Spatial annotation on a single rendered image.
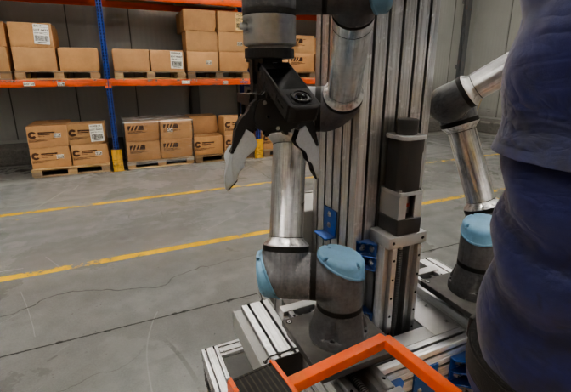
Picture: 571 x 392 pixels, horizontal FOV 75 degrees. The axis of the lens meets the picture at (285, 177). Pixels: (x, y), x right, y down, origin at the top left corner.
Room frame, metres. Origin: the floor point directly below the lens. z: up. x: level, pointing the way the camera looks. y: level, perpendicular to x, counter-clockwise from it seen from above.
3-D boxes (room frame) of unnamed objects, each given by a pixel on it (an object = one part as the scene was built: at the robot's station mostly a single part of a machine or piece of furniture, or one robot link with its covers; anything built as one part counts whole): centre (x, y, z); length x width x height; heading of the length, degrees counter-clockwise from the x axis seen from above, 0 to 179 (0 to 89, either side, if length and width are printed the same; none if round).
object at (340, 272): (0.83, -0.13, 1.20); 0.13 x 0.12 x 0.14; 84
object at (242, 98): (0.57, 0.03, 1.66); 0.09 x 0.08 x 0.12; 24
